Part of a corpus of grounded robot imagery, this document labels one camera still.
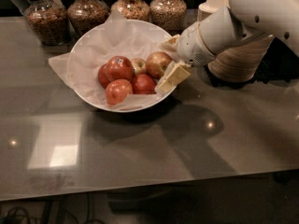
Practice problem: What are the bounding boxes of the black cables under table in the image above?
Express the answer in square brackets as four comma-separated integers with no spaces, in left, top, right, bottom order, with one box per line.
[0,193,107,224]

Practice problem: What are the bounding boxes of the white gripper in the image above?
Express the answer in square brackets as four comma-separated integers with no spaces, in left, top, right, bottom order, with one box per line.
[155,21,216,95]

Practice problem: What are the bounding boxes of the white bowl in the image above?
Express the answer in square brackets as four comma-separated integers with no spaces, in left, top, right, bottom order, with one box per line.
[65,19,185,114]

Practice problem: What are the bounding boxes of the white paper liner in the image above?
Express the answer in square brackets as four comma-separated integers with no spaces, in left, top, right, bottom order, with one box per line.
[48,10,181,112]

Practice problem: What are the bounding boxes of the dark red apple front right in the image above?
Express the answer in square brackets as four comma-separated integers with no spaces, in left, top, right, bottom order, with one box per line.
[131,74,156,94]

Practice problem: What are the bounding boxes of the paper bowl stack front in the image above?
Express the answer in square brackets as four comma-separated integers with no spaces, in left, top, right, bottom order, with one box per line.
[207,35,274,83]

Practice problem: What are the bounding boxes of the paper bowl stack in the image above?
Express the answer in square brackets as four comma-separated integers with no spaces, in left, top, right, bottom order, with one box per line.
[207,35,274,83]
[197,0,229,21]

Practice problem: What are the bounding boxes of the small yellow-red apple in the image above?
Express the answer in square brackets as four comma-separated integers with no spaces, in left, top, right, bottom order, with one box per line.
[131,58,147,75]

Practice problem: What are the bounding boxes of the yellow-red apple right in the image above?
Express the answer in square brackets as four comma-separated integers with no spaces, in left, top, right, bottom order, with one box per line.
[146,51,172,79]

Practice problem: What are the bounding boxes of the paper bowl stack rear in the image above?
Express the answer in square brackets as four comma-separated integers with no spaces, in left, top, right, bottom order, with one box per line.
[197,0,229,21]

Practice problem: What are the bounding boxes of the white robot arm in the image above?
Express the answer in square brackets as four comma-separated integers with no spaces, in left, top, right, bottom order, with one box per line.
[155,0,299,95]

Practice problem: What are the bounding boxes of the red apple front left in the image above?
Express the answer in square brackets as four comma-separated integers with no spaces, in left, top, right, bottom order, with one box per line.
[105,79,133,105]

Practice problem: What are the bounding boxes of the dark red apple left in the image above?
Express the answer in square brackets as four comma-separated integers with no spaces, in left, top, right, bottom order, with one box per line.
[97,65,110,89]

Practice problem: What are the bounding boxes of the dark red apple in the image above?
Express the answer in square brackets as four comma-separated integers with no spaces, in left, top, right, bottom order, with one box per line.
[131,74,156,94]
[97,65,110,89]

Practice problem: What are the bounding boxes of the glass cereal jar far left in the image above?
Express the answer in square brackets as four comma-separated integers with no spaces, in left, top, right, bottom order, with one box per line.
[24,0,70,46]

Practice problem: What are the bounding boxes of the glass cereal jar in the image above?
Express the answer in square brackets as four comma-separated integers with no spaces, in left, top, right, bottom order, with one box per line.
[67,0,109,36]
[111,0,150,21]
[149,0,187,35]
[24,0,70,46]

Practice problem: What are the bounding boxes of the red apple with sticker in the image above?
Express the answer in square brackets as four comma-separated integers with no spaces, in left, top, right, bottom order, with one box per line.
[105,56,134,81]

